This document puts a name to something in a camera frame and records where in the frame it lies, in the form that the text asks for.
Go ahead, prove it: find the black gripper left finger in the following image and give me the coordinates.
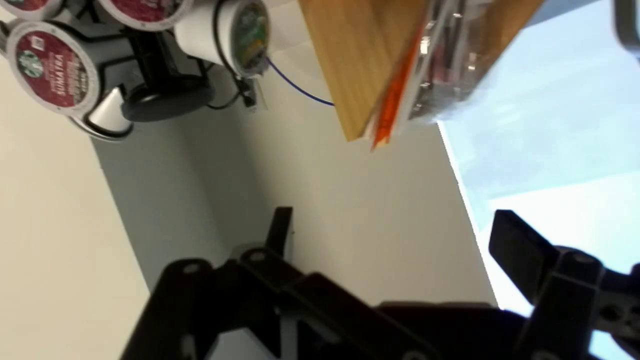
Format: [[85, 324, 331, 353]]
[[266, 206, 294, 256]]

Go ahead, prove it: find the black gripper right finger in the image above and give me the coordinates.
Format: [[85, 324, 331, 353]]
[[487, 211, 559, 300]]

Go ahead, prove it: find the black pod carousel stand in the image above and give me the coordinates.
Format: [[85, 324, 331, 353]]
[[0, 0, 276, 142]]

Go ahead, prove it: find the wooden condiment stand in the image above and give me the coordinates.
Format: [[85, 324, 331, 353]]
[[297, 0, 544, 140]]

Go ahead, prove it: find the Sumatra red coffee pod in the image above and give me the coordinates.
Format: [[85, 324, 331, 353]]
[[6, 23, 99, 116]]

